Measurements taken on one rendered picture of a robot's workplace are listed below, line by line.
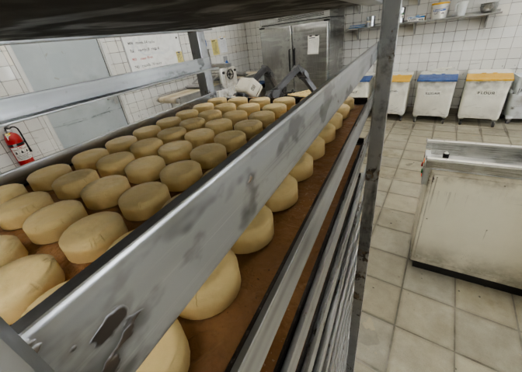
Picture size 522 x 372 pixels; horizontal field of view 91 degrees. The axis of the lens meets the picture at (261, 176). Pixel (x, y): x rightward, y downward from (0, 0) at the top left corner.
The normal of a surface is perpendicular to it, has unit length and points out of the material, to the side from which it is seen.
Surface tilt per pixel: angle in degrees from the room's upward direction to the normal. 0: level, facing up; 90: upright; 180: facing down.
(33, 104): 90
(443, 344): 0
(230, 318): 0
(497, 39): 90
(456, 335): 0
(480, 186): 90
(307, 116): 90
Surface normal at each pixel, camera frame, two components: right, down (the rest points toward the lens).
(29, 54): 0.83, 0.18
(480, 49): -0.54, 0.46
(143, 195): -0.11, -0.87
